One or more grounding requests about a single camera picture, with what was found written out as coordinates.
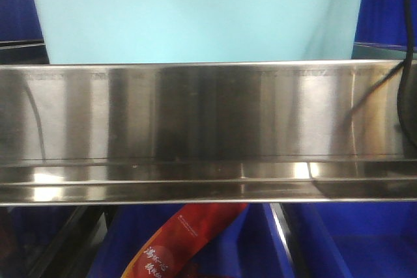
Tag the blue bin lower right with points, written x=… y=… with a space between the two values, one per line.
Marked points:
x=369 y=239

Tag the light teal plastic bin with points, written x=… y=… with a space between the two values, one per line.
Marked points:
x=188 y=31

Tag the large blue bin left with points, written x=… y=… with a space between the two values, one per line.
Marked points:
x=19 y=21

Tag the blue bin upper right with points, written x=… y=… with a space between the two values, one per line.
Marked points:
x=382 y=23

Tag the steel shelf front rail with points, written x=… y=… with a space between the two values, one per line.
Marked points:
x=218 y=132

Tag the blue bin lower shelf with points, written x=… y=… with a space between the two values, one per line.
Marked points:
x=249 y=247

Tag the red snack package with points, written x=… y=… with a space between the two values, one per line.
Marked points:
x=181 y=237

